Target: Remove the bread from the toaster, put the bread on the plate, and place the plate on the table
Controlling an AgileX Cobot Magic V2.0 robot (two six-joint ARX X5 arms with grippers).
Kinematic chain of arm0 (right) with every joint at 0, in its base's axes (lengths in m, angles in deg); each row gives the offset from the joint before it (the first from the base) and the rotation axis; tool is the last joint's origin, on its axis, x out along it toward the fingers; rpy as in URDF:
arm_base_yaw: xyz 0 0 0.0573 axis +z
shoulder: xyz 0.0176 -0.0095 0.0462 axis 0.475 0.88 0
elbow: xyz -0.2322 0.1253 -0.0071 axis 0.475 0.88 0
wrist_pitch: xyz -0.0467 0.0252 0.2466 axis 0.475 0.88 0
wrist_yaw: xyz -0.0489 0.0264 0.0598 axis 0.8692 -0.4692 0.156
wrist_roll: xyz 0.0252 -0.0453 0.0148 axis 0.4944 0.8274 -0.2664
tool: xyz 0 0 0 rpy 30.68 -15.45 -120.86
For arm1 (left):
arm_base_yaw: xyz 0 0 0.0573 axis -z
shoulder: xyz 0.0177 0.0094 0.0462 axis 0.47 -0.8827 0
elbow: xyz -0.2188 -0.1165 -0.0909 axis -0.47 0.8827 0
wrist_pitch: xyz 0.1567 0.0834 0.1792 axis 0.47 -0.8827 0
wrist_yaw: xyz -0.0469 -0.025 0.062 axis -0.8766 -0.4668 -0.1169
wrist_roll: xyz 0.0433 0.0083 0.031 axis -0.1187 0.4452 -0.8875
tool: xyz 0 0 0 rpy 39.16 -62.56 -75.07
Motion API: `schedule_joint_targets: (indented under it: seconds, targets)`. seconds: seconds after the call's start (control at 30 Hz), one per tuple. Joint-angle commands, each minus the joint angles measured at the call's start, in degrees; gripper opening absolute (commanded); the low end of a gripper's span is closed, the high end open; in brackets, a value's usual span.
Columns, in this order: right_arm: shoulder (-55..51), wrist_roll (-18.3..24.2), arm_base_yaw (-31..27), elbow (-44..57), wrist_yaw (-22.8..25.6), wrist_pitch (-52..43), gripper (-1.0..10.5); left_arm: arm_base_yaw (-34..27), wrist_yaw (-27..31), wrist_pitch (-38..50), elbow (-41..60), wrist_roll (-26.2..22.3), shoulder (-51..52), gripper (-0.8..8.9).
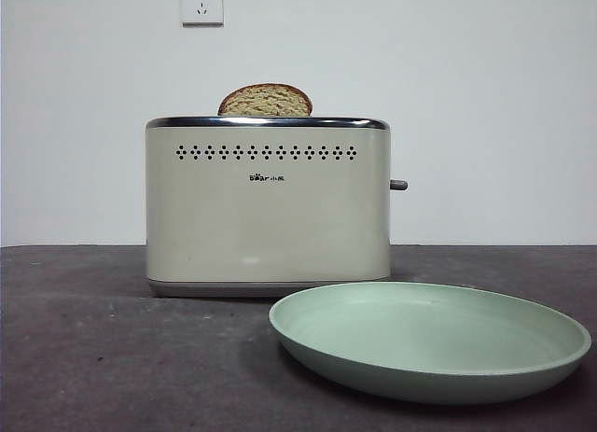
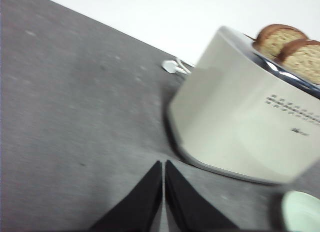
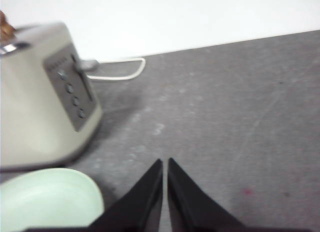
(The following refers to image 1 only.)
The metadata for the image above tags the large toast bread slice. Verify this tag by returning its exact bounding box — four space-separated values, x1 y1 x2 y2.
217 83 313 118

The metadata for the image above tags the cream two-slot toaster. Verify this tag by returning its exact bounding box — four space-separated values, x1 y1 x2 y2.
144 116 392 299

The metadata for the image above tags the white wall socket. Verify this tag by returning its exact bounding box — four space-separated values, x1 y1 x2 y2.
181 0 225 28

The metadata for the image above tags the pale green round plate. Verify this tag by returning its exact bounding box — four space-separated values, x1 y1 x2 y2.
268 281 592 406

